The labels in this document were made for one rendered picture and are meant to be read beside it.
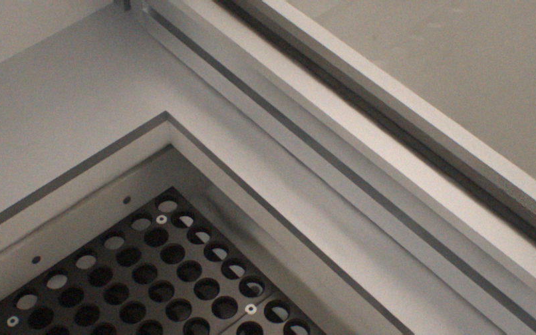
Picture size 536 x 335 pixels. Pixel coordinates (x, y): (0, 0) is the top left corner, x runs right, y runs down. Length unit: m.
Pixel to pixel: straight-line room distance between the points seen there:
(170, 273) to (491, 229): 0.17
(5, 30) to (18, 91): 0.03
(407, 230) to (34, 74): 0.22
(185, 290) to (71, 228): 0.09
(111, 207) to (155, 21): 0.11
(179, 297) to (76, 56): 0.15
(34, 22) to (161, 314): 0.18
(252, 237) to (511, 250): 0.22
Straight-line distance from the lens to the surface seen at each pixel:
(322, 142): 0.38
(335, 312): 0.49
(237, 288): 0.42
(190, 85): 0.45
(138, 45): 0.47
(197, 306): 0.42
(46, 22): 0.48
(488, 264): 0.34
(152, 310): 0.42
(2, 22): 0.47
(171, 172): 0.50
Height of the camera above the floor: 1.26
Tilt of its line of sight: 51 degrees down
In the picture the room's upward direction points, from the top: straight up
